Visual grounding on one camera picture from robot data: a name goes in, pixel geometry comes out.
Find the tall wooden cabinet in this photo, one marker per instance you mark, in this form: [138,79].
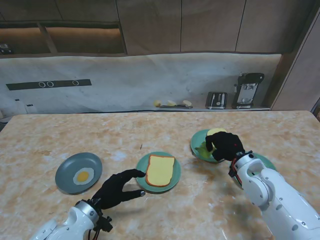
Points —
[300,75]

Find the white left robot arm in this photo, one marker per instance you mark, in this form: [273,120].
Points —
[75,222]

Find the green toy lettuce leaf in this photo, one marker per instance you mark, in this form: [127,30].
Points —
[203,151]

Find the green round plate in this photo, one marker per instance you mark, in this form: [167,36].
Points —
[267,162]
[140,171]
[197,142]

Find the toy bread slice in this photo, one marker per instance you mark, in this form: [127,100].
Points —
[160,170]
[217,130]

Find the black panel with white rings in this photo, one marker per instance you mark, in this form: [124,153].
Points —
[25,85]

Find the dark flat cutting board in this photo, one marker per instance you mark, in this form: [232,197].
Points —
[175,106]

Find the black toaster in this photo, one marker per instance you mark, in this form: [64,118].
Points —
[216,100]

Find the dark background equipment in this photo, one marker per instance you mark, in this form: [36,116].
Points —
[317,110]

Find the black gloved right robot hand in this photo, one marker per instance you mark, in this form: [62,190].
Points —
[227,146]

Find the small black shelf item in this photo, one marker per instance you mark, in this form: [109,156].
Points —
[5,48]

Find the grey round plate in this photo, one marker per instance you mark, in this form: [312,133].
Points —
[67,172]

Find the small white box device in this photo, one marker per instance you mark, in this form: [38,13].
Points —
[31,108]

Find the wooden wall shelf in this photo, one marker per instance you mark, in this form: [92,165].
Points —
[82,25]

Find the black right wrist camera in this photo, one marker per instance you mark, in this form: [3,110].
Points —
[233,171]

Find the white countertop appliance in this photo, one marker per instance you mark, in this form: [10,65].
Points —
[12,107]

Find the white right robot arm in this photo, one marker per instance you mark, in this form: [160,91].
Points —
[270,190]

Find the toy fried egg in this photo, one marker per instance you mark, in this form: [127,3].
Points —
[83,176]

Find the black silver coffee machine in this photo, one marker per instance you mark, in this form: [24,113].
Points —
[246,90]

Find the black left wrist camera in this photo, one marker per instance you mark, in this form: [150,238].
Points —
[103,223]

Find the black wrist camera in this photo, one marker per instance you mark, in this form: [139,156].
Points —
[233,171]
[103,223]

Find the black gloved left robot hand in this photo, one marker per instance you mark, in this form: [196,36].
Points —
[112,190]

